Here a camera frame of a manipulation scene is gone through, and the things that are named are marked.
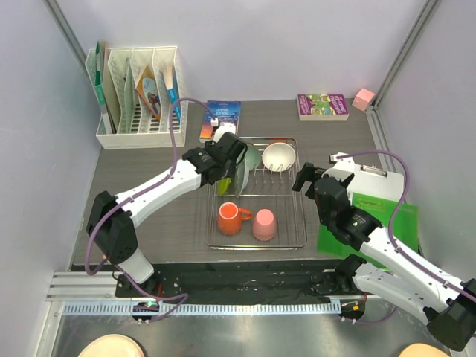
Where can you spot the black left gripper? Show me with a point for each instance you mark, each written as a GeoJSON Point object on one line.
{"type": "Point", "coordinates": [209, 144]}

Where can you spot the purple puzzle book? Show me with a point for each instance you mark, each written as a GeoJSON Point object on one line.
{"type": "Point", "coordinates": [322, 107]}

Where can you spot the green plastic folder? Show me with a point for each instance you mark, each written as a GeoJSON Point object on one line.
{"type": "Point", "coordinates": [405, 227]}

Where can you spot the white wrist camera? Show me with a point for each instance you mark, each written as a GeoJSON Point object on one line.
{"type": "Point", "coordinates": [220, 127]}
{"type": "Point", "coordinates": [341, 169]}

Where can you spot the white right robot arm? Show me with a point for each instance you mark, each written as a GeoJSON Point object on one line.
{"type": "Point", "coordinates": [389, 268]}

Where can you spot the pink plastic cup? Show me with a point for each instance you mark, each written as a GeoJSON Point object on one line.
{"type": "Point", "coordinates": [264, 226]}

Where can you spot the Jane Eyre book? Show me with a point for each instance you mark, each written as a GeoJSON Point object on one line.
{"type": "Point", "coordinates": [228, 110]}

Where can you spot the orange mug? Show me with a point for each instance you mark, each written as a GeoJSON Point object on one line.
{"type": "Point", "coordinates": [230, 218]}

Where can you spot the white orange bowl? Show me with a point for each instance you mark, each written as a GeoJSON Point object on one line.
{"type": "Point", "coordinates": [278, 157]}

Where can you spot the light blue plate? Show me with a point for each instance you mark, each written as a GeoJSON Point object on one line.
{"type": "Point", "coordinates": [241, 178]}

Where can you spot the mint green bowl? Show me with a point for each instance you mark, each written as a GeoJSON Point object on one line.
{"type": "Point", "coordinates": [252, 158]}

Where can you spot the teal folder in organizer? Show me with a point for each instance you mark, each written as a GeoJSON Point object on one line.
{"type": "Point", "coordinates": [98, 80]}

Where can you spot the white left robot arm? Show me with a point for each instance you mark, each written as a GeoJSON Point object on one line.
{"type": "Point", "coordinates": [114, 219]}

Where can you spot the white clipboard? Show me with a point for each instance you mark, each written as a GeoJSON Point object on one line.
{"type": "Point", "coordinates": [375, 182]}

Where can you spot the colourful children's book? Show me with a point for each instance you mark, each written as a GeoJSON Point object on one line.
{"type": "Point", "coordinates": [147, 90]}

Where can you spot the lime green plate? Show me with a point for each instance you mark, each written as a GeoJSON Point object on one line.
{"type": "Point", "coordinates": [222, 186]}

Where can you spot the white file organizer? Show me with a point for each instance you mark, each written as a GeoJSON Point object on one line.
{"type": "Point", "coordinates": [130, 124]}

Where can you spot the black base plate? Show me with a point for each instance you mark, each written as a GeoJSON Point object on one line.
{"type": "Point", "coordinates": [256, 282]}

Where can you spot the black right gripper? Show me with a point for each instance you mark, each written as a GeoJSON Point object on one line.
{"type": "Point", "coordinates": [306, 174]}

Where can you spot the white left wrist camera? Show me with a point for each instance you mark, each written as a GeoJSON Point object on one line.
{"type": "Point", "coordinates": [220, 127]}

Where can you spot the blue spine book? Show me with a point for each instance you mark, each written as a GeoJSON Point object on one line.
{"type": "Point", "coordinates": [170, 81]}

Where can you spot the pink cube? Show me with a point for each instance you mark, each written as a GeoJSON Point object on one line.
{"type": "Point", "coordinates": [363, 99]}

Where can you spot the metal wire dish rack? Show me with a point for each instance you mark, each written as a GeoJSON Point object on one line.
{"type": "Point", "coordinates": [264, 190]}

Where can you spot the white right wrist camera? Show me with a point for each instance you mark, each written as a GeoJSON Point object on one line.
{"type": "Point", "coordinates": [341, 169]}

